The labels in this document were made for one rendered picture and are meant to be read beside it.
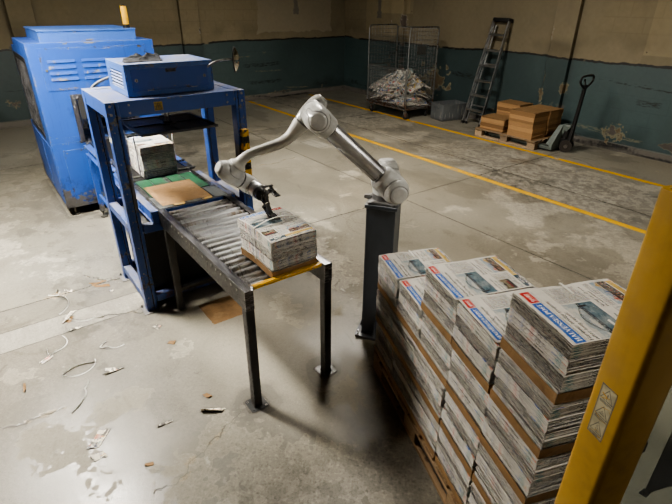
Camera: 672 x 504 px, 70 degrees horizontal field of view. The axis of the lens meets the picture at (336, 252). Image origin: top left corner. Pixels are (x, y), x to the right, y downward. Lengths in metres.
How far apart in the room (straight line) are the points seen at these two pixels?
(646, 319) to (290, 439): 2.14
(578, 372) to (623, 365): 0.51
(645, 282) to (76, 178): 5.49
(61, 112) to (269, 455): 4.15
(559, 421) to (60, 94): 5.18
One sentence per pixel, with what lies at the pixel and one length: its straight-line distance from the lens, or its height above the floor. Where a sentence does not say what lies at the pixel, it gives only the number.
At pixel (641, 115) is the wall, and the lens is 8.95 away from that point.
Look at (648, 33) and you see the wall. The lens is 8.92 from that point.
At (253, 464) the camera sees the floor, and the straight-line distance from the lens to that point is 2.73.
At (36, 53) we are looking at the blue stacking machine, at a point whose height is 1.66.
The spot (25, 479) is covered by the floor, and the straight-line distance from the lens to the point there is 3.05.
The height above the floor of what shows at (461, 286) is 1.07.
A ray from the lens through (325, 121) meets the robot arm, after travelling 2.52.
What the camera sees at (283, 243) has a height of 1.00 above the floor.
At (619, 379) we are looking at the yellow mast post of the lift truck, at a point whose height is 1.48.
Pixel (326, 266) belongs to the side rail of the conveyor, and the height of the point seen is 0.79.
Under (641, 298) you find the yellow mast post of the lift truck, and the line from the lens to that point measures 1.01.
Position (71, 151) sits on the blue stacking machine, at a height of 0.71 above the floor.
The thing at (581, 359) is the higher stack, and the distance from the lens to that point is 1.54.
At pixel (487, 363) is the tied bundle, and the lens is 1.88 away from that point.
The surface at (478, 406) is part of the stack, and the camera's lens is 2.03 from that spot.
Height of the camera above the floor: 2.12
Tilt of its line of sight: 28 degrees down
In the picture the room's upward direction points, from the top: straight up
